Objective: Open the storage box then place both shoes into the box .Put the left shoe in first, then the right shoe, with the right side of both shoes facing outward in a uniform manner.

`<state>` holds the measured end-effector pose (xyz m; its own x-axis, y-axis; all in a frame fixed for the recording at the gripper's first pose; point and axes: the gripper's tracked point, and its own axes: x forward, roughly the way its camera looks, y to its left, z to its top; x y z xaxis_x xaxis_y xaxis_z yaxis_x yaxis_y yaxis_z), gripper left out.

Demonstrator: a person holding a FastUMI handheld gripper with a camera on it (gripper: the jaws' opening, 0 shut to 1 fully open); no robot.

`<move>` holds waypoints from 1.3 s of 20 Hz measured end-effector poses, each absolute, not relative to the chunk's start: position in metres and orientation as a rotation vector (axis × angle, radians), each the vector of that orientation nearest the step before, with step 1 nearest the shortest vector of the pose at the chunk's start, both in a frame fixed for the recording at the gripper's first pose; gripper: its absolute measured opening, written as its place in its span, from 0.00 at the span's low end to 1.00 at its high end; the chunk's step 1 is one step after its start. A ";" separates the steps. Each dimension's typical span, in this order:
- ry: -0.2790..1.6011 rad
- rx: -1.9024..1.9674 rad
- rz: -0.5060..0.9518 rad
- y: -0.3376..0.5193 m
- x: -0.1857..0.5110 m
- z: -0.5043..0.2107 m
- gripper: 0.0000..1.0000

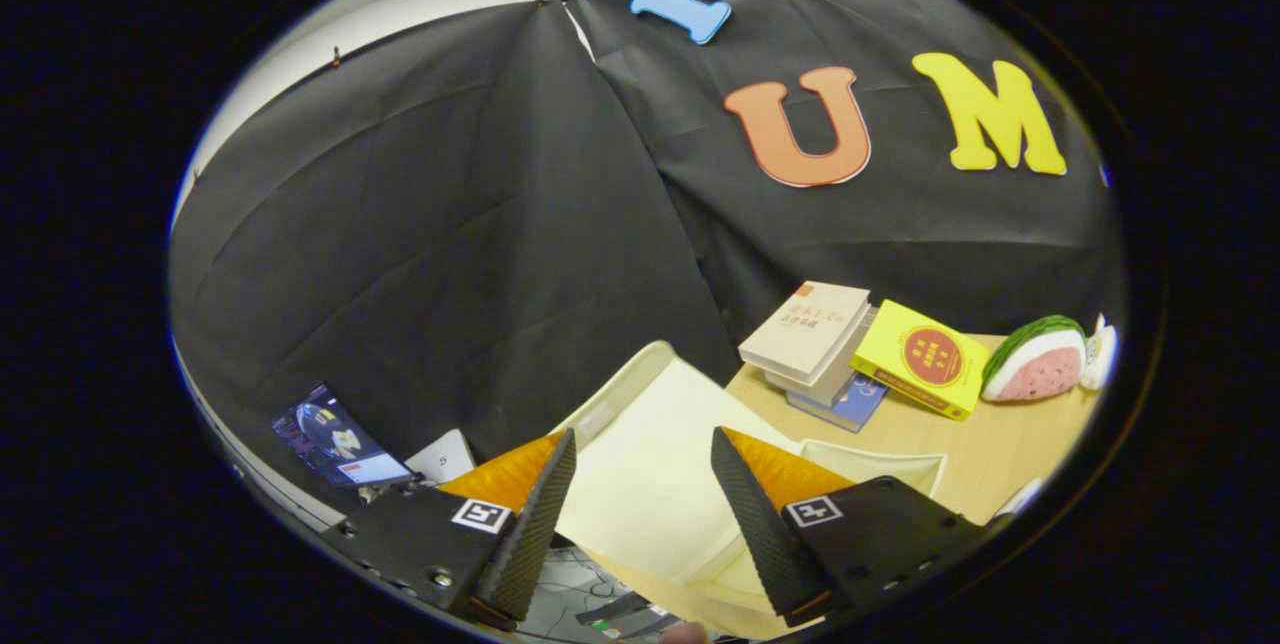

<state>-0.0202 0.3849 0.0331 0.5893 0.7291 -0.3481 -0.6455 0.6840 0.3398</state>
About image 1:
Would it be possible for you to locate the black backdrop cloth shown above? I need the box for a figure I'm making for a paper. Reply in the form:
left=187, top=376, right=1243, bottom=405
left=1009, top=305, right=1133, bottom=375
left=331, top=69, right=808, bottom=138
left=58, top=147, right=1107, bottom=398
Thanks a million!
left=168, top=0, right=1129, bottom=525

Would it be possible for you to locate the phone with lit screen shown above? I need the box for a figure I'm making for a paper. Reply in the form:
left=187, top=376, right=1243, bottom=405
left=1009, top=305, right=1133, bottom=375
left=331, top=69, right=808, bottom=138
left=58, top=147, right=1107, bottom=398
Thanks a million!
left=272, top=383, right=416, bottom=488

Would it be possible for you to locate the cream fabric storage box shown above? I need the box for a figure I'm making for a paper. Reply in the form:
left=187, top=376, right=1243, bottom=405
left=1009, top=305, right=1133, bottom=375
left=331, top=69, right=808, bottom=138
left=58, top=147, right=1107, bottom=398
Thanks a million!
left=550, top=341, right=949, bottom=627

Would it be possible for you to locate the white paper card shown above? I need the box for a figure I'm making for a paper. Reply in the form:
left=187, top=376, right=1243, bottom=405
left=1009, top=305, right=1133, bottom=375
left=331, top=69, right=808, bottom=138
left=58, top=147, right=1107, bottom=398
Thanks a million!
left=405, top=429, right=478, bottom=485

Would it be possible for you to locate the white shoe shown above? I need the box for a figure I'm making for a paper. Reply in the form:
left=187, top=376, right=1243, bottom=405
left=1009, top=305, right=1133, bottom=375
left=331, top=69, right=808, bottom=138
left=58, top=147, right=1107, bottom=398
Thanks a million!
left=992, top=477, right=1044, bottom=523

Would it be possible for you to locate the watermelon slice plush toy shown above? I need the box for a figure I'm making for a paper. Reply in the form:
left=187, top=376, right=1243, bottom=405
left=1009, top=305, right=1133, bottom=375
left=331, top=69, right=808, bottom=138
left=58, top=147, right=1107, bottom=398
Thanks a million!
left=980, top=315, right=1088, bottom=403

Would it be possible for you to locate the blue book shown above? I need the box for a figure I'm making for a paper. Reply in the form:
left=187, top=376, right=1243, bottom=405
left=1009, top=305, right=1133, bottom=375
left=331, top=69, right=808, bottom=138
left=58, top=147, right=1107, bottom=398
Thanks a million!
left=786, top=372, right=889, bottom=434

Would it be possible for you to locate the white plush toy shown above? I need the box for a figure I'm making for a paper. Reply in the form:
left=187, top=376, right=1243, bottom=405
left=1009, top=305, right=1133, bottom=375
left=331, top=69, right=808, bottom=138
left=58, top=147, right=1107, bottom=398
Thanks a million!
left=1083, top=314, right=1119, bottom=391

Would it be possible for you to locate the grey book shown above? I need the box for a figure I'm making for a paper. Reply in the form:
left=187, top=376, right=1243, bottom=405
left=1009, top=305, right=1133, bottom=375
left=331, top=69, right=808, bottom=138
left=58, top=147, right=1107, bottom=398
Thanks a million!
left=765, top=307, right=881, bottom=409

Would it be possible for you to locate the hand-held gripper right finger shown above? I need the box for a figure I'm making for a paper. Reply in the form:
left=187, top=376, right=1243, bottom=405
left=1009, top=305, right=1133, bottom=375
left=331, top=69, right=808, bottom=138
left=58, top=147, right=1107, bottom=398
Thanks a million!
left=710, top=427, right=991, bottom=628

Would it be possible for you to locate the yellow book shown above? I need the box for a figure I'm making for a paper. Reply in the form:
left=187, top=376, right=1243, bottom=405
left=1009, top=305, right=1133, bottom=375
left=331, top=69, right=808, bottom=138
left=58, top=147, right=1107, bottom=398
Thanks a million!
left=851, top=300, right=991, bottom=422

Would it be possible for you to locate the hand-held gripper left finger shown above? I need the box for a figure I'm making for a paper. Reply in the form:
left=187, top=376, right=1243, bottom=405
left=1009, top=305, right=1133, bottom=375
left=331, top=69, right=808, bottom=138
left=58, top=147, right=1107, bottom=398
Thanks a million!
left=320, top=427, right=579, bottom=633

